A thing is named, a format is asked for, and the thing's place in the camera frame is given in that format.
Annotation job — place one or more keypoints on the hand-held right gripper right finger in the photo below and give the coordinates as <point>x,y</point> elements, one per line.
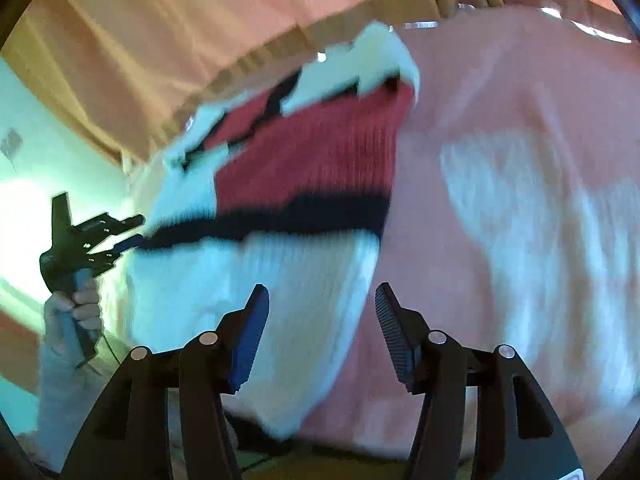
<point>392,335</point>

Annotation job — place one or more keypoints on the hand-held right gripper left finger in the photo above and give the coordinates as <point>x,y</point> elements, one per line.
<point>250,340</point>

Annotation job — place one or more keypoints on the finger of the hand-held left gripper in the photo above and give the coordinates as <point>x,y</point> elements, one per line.
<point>120,249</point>
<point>122,222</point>

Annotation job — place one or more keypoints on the red white black knit sweater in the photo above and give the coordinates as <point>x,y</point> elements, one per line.
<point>310,160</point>

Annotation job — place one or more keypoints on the person's left forearm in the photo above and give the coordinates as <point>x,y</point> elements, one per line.
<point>65,390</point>

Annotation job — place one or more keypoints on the person's left hand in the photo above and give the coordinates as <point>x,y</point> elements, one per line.
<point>82,310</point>

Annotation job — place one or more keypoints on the orange curtain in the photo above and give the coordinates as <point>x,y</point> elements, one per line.
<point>125,35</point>

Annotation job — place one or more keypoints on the pink printed blanket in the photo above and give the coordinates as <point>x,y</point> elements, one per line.
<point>500,110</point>

